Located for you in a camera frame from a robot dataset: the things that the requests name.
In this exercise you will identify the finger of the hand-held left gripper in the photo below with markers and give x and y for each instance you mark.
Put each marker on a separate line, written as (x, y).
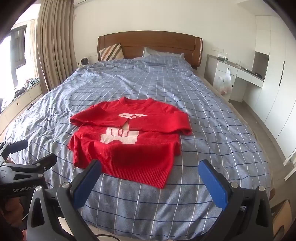
(39, 165)
(13, 148)

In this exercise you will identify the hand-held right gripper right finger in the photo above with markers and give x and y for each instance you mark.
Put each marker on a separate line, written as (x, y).
(212, 183)

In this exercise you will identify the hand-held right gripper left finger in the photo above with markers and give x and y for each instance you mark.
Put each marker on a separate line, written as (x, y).
(89, 180)

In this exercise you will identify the red knit sweater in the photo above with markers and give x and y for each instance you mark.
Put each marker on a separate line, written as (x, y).
(129, 150)

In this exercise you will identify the pile of clothes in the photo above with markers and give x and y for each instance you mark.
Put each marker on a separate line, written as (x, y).
(27, 84)

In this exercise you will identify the person's left hand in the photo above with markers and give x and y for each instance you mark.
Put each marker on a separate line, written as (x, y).
(13, 210)

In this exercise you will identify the window seat cabinet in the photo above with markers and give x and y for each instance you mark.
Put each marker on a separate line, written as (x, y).
(20, 102)

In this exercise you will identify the cardboard box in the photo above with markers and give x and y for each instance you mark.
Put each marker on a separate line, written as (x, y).
(281, 215)

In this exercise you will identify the clear plastic bag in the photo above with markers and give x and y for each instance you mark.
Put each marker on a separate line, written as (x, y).
(223, 83)

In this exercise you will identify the white desk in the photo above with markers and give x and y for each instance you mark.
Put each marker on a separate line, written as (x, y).
(240, 76)

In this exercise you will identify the small round fan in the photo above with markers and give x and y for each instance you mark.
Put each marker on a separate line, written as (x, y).
(83, 62)

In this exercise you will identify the beige curtain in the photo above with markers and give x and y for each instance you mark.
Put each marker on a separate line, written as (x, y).
(56, 46)

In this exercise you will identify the blue plaid duvet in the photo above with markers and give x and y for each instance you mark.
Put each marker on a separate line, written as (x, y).
(150, 83)

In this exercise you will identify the white wardrobe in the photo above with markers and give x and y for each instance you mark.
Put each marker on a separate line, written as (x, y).
(275, 81)

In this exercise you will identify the clear bottle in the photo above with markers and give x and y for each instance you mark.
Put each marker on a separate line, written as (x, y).
(225, 58)

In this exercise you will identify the striped cushion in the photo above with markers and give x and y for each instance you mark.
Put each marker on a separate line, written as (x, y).
(111, 52)

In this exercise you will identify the blue plaid pillow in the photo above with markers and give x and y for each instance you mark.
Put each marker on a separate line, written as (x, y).
(159, 54)

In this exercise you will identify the wooden headboard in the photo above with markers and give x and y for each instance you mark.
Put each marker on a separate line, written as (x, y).
(161, 42)

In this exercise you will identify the white wall outlet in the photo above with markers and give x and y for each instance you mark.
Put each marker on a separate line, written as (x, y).
(217, 49)

